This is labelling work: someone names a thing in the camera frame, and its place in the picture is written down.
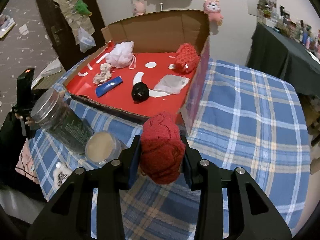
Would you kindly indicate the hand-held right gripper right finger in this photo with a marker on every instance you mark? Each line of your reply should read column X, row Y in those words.
column 187, row 171

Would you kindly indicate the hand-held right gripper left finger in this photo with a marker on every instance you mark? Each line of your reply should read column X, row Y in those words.
column 133, row 166

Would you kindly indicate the red knit cloth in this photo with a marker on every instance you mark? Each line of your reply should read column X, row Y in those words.
column 162, row 150

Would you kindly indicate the cardboard box with red bottom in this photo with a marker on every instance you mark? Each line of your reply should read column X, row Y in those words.
column 165, row 102

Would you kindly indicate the black fuzzy ball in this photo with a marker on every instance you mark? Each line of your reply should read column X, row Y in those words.
column 140, row 92

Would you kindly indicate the beige fuzzy scrunchie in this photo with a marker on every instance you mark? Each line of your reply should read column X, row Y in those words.
column 102, row 75

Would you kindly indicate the blue cloth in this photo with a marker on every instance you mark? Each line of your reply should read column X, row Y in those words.
column 108, row 87

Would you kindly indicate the red crochet pouch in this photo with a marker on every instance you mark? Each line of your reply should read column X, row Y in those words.
column 186, row 58

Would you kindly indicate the person's left hand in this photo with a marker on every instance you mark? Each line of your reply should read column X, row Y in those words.
column 29, row 122

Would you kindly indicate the small glass jar cork lid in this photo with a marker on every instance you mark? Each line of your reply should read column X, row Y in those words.
column 102, row 146

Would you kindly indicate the tall jar with grey lid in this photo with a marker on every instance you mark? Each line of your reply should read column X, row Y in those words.
column 67, row 130

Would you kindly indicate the book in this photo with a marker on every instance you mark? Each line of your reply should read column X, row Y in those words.
column 6, row 25

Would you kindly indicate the pink cloth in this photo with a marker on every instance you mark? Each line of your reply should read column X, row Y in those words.
column 25, row 162

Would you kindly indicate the white plush with checkered bow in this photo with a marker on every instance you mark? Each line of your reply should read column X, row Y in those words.
column 61, row 173

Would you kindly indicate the blue plaid blanket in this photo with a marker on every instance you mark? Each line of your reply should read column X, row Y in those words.
column 250, row 130

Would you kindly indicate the clear plastic bag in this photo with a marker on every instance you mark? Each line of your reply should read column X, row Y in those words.
column 85, row 41

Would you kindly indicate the dark wooden door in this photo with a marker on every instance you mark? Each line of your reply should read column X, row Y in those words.
column 50, row 12

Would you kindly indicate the beige hanging organizer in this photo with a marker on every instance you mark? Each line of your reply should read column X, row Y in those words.
column 72, row 22

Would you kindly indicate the green plush toy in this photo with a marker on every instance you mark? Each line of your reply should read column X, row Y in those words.
column 82, row 7

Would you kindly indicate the white mesh bath pouf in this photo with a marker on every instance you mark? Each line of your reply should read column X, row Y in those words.
column 120, row 55

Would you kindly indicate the pale pink plush toy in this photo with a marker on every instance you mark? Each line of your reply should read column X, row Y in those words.
column 139, row 7

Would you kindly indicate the table with dark cloth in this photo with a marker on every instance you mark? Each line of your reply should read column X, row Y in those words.
column 275, row 52

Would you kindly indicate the pink cat plush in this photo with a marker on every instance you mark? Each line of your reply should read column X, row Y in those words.
column 213, row 11

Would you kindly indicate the cluster of cosmetic bottles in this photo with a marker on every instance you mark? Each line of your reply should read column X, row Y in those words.
column 297, row 30

